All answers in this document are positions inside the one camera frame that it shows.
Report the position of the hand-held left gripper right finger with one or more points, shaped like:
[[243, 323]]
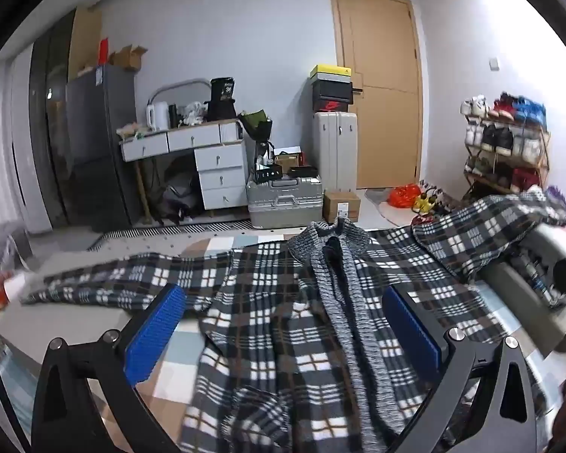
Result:
[[410, 335]]

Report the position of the silver suitcase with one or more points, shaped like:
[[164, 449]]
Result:
[[283, 203]]

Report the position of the green and black bouquet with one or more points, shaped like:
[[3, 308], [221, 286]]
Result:
[[257, 125]]

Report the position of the yellow shoe box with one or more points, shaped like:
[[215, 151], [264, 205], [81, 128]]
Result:
[[330, 72]]

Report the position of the grey folded clothes pile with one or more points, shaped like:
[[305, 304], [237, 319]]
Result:
[[523, 292]]

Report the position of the small cardboard box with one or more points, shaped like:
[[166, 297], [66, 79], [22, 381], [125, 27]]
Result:
[[342, 206]]

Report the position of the dark grey refrigerator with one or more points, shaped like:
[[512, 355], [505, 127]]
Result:
[[99, 151]]

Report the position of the light round floor mat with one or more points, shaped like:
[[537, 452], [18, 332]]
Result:
[[382, 212]]

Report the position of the open cardboard box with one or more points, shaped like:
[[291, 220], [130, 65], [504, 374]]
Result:
[[127, 59]]

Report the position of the wall light switch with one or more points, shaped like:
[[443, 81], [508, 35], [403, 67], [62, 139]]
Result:
[[494, 63]]

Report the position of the flat cardboard sheet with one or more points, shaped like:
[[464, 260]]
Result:
[[86, 37]]

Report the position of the wooden door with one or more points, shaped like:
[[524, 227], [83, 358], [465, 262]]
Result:
[[386, 56]]

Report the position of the red box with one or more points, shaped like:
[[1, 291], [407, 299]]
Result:
[[103, 52]]

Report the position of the white suitcase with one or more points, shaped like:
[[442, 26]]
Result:
[[335, 151]]

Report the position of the dark glass cabinet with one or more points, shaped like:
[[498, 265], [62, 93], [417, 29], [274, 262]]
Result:
[[47, 151]]

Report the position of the brown box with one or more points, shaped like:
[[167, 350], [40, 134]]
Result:
[[287, 160]]

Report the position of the wooden shoe rack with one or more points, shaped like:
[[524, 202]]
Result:
[[504, 151]]

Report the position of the black bag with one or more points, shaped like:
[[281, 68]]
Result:
[[221, 101]]

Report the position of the black thermos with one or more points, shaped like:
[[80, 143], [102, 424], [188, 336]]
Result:
[[173, 115]]

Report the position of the plaid fleece jacket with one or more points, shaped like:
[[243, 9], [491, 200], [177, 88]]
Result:
[[273, 321]]

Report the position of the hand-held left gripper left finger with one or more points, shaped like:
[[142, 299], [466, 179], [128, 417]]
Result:
[[155, 335]]

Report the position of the orange plastic bag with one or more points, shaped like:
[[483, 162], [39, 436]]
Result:
[[404, 196]]

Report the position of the yellow shoes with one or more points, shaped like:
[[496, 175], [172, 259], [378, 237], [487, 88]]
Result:
[[424, 203]]

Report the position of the white desk with drawers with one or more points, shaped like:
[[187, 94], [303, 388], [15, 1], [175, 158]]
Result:
[[217, 158]]

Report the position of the white electric kettle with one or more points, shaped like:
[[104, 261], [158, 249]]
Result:
[[156, 117]]

